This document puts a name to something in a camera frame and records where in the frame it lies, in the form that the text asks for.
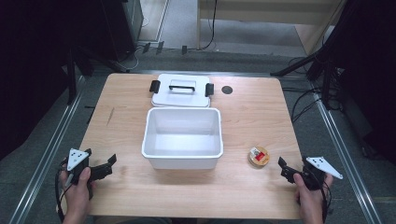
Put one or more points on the light wooden furniture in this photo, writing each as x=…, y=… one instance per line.
x=264, y=12

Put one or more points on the metal floor rail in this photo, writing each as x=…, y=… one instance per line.
x=46, y=149
x=345, y=155

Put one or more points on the person's left hand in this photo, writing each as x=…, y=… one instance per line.
x=77, y=191

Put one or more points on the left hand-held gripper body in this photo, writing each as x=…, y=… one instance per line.
x=77, y=161

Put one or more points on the black metal stand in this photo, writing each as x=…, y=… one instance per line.
x=76, y=71

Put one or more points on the white plastic storage box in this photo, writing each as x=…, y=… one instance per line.
x=183, y=146

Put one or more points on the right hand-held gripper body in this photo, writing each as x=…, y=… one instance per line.
x=317, y=171

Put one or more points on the dark curtain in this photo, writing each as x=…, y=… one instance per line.
x=34, y=68
x=370, y=77

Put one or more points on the black cabinet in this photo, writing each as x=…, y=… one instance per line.
x=123, y=28

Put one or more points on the person's right hand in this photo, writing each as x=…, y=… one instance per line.
x=309, y=196

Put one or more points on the black round table grommet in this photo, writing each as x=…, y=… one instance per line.
x=227, y=90

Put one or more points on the black tripod stand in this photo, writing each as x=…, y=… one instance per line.
x=311, y=60

